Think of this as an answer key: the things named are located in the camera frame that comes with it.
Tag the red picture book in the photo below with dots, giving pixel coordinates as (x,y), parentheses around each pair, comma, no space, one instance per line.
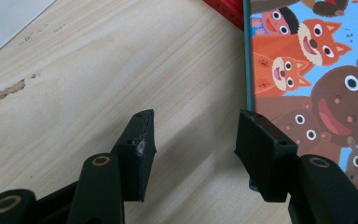
(227,9)

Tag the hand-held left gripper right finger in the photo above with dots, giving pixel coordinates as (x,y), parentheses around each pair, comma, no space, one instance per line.
(267,158)

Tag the animal cartoon picture book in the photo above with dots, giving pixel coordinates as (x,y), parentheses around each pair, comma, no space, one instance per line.
(323,77)

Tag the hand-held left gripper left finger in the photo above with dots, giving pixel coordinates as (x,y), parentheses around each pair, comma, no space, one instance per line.
(136,161)

